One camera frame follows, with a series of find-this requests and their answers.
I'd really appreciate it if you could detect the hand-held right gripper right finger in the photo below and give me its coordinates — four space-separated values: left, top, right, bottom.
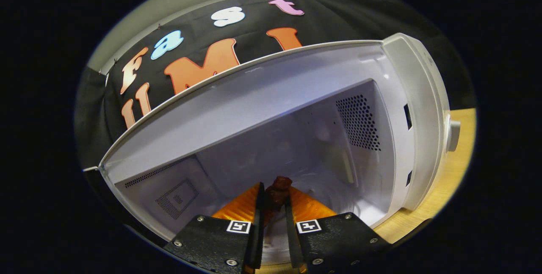
284 185 392 274

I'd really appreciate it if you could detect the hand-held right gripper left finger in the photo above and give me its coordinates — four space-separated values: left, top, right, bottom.
163 182 266 274

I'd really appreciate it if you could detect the brown meat piece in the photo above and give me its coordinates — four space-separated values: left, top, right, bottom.
265 176 293 226

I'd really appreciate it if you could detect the white microwave oven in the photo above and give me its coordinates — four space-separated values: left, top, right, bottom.
83 33 461 266

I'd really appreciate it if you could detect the black backdrop cloth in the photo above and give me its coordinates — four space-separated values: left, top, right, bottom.
74 0 477 169

